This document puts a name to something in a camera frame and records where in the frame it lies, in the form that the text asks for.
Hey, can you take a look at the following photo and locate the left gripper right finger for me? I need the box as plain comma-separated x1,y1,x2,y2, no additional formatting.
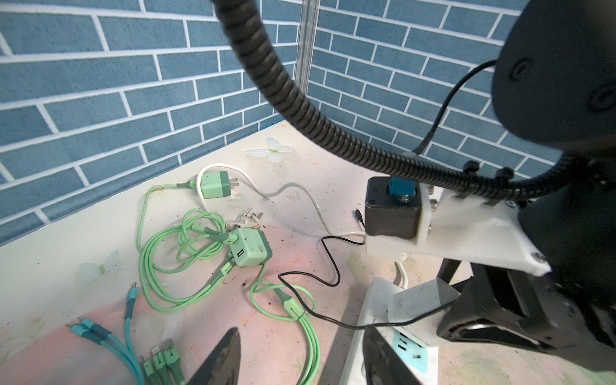
362,326,421,385

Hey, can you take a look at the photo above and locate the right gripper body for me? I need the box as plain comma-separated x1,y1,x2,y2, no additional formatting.
436,161,615,371

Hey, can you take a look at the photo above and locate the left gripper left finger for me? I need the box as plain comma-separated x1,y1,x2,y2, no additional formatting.
187,327,241,385

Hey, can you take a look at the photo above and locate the white power strip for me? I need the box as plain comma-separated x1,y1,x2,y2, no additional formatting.
340,278,438,384

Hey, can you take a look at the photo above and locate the white charger adapter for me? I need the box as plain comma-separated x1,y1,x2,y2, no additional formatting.
388,278,460,322

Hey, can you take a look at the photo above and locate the green charger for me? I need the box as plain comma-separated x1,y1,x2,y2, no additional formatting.
229,228,273,267
176,171,239,199

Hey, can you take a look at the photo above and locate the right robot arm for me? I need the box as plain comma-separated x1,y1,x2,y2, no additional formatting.
437,1,615,372

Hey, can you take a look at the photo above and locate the black usb cable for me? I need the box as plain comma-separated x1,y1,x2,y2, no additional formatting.
276,208,458,331

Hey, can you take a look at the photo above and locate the teal multi-head cable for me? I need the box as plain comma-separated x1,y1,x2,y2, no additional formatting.
68,282,145,385

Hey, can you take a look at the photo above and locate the black corrugated cable conduit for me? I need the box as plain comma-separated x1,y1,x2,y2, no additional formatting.
211,0,578,202

